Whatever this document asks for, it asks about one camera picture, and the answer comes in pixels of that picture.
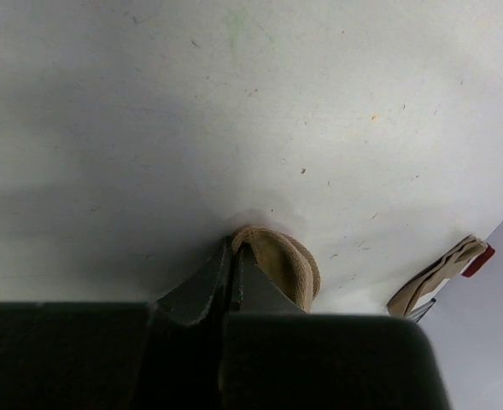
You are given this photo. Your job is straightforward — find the tan argyle sock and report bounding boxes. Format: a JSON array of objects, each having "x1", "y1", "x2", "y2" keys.
[{"x1": 231, "y1": 225, "x2": 321, "y2": 313}]

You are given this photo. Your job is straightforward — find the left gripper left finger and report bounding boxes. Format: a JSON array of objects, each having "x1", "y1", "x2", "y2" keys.
[{"x1": 157, "y1": 238, "x2": 232, "y2": 325}]

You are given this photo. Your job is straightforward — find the tan sock maroon stripes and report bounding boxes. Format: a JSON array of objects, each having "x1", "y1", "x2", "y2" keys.
[{"x1": 386, "y1": 235, "x2": 495, "y2": 321}]

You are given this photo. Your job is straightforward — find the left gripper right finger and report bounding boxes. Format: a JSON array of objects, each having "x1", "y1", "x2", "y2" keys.
[{"x1": 229, "y1": 246, "x2": 304, "y2": 315}]

